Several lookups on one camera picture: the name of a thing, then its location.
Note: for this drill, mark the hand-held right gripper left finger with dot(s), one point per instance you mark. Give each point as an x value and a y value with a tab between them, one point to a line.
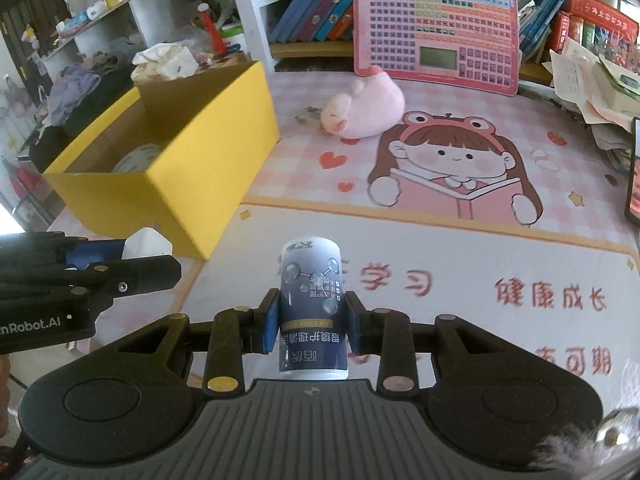
272	322

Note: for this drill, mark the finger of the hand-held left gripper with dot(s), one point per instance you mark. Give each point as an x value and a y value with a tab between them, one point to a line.
145	275
97	252

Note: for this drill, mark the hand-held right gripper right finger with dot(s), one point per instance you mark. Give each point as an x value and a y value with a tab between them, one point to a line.
352	325

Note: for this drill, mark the blue white labelled bottle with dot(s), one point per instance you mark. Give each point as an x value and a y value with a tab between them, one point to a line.
312	310

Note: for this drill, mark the clear tape roll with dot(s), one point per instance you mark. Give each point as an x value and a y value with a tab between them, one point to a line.
137	157

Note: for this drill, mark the yellow cardboard box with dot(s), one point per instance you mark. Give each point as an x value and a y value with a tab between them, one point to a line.
200	160

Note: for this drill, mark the white crumpled tissue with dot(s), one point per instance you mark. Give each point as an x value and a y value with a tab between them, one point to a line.
147	245

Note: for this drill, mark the pink printed desk mat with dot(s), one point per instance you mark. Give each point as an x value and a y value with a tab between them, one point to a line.
450	220

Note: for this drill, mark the purple cloth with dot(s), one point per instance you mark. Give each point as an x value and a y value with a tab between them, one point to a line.
75	92

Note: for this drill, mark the dark green cloth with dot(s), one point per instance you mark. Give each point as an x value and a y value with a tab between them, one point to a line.
105	85

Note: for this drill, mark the crumpled plastic tissue bag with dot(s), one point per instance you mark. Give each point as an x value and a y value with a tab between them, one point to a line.
165	62

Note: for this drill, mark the small grey trinket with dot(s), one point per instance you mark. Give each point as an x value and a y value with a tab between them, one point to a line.
309	116

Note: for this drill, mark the pink plush toy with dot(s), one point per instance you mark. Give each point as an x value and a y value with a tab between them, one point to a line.
367	107

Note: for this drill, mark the red tube bottle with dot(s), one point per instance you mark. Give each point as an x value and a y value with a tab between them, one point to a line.
212	30

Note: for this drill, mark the white bookshelf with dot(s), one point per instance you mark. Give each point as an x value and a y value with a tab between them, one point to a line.
250	10

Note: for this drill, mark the pink learning tablet toy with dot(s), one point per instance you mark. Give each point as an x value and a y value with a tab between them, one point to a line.
435	25

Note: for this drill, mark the black smartphone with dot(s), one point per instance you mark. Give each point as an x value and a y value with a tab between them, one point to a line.
634	175

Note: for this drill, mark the row of upright books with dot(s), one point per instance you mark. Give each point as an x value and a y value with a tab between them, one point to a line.
320	2

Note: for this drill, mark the stack of loose papers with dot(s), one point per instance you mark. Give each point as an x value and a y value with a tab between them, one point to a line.
595	90

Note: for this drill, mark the row of blue books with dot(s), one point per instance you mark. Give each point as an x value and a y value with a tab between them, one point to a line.
540	20

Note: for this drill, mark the red printed box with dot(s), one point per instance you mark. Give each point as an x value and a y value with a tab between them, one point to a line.
595	25

